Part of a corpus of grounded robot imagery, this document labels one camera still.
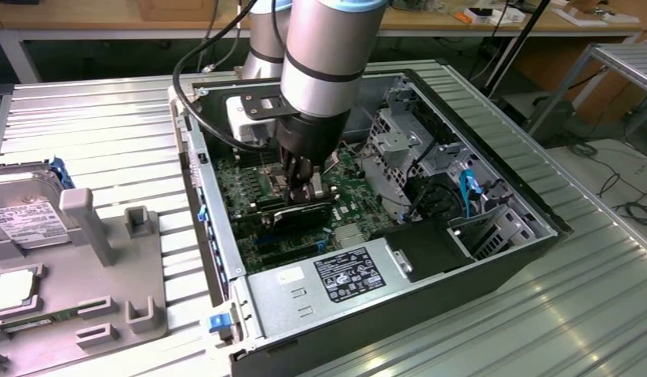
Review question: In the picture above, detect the silver slotted disk bay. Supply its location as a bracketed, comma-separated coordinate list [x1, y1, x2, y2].
[446, 196, 560, 263]

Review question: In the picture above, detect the orange and white box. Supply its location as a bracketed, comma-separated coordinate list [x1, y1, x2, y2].
[454, 5, 528, 27]

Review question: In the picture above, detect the flat white box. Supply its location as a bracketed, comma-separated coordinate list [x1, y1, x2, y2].
[551, 0, 614, 27]

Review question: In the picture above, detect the tangle of black cables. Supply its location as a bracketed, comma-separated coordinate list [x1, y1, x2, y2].
[595, 156, 647, 228]

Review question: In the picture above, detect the grey parts rack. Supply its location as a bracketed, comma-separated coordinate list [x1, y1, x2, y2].
[0, 187, 172, 377]

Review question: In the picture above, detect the small silver heat sink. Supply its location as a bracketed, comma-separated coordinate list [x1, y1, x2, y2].
[335, 225, 367, 243]

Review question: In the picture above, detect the green motherboard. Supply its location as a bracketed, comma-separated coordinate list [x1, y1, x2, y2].
[216, 147, 402, 275]

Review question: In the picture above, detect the black expansion slot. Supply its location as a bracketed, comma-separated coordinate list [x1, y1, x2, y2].
[260, 245, 324, 270]

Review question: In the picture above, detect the silver CPU chip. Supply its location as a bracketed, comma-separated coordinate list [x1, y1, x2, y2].
[0, 269, 36, 311]

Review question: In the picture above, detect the graphics card with metal bracket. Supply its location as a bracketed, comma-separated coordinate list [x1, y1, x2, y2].
[232, 198, 336, 239]

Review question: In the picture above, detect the black tripod pole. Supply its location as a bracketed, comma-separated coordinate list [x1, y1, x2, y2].
[483, 0, 554, 92]

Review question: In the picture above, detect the metal frame slat table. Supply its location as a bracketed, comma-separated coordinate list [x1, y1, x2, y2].
[527, 41, 647, 138]

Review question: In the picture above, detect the perforated metal disk bay cage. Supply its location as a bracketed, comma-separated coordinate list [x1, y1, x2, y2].
[364, 108, 464, 205]

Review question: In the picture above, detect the black plastic air shroud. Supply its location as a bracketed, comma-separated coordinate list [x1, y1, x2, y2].
[370, 218, 478, 284]

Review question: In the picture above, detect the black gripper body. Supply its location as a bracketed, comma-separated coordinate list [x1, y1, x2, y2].
[273, 108, 352, 167]

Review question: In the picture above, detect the long wooden desk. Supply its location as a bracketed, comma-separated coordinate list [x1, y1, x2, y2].
[0, 0, 647, 39]

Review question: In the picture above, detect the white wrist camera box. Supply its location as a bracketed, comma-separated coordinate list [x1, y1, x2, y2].
[227, 92, 303, 149]

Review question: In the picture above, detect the thick black camera cable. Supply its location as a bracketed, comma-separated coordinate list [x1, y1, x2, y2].
[172, 0, 284, 153]

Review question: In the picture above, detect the blue case latch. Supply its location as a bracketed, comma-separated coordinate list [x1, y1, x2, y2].
[207, 313, 232, 335]

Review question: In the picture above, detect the silver power supply unit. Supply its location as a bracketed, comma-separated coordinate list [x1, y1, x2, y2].
[244, 237, 415, 341]

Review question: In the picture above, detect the hard disk in blue carrier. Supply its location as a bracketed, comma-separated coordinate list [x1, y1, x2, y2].
[0, 156, 77, 251]

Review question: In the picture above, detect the blue flat wire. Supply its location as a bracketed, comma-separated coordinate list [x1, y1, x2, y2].
[459, 168, 484, 218]

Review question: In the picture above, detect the green RAM stick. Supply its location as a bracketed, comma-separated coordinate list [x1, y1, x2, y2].
[0, 302, 104, 335]

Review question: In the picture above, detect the open black PC case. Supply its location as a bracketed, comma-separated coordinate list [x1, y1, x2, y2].
[168, 68, 575, 377]

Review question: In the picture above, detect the thin cable with metal plug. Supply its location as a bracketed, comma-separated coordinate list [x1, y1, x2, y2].
[200, 0, 260, 76]

